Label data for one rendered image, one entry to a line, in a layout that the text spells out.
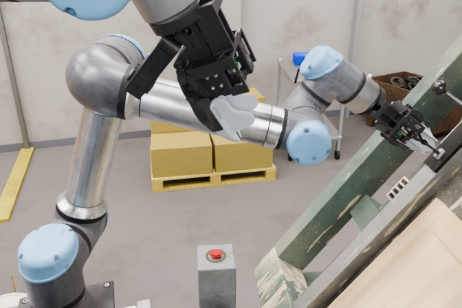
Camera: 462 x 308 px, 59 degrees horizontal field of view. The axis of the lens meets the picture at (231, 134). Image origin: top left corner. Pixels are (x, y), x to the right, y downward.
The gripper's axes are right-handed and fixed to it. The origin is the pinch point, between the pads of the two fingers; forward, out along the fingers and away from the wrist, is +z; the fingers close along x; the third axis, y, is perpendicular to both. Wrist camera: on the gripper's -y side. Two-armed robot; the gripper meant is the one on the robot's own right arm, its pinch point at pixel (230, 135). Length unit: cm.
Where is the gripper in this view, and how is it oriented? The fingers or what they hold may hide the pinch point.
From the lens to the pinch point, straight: 60.0
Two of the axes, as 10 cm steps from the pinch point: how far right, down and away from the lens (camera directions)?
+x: 1.7, -6.8, 7.2
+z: 4.2, 7.1, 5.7
